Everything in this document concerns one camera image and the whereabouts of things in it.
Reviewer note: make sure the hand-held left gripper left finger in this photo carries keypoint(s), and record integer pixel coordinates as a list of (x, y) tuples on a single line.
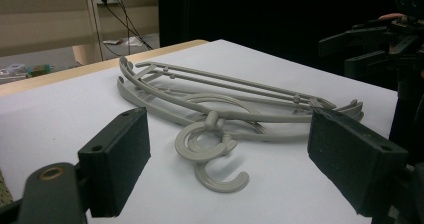
[(115, 157)]

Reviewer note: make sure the white paper scraps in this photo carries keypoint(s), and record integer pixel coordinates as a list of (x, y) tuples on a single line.
[(128, 41)]

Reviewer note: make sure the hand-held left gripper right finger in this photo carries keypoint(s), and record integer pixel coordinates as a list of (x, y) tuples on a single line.
[(353, 157)]

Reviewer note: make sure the colourful toys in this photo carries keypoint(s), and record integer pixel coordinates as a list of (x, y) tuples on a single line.
[(39, 70)]

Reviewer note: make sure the black curtain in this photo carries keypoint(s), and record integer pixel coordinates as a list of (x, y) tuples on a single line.
[(266, 10)]

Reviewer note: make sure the light wooden desk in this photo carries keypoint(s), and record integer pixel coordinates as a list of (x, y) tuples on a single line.
[(43, 20)]

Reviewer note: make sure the green woven basket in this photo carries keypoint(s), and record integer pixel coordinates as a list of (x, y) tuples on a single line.
[(3, 190)]

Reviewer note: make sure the white table cloth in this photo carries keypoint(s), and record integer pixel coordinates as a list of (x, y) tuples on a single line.
[(266, 64)]

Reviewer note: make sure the grey plastic hanger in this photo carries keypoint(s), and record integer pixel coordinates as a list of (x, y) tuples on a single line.
[(233, 114), (220, 185)]

